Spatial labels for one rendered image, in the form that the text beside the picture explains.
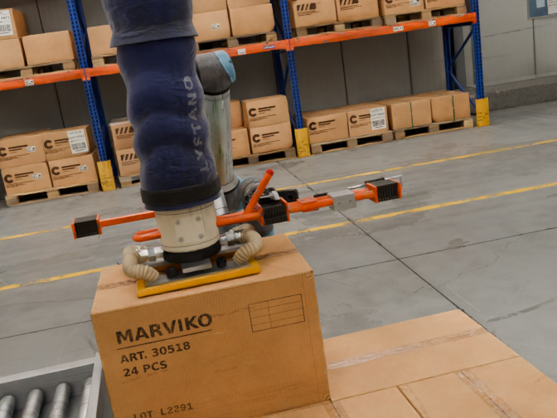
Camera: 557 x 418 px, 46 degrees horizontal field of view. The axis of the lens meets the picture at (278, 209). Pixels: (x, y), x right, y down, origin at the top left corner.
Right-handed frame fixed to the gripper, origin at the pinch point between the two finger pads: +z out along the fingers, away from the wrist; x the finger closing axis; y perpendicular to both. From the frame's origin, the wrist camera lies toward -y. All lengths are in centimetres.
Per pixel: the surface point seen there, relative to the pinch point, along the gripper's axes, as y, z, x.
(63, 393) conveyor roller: 76, -23, -53
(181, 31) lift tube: 21, 9, 54
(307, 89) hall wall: -237, -827, -34
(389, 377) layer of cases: -23, 17, -53
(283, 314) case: 7.1, 19.8, -24.3
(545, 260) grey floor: -199, -164, -109
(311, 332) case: 0.2, 20.1, -31.3
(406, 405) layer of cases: -21, 32, -53
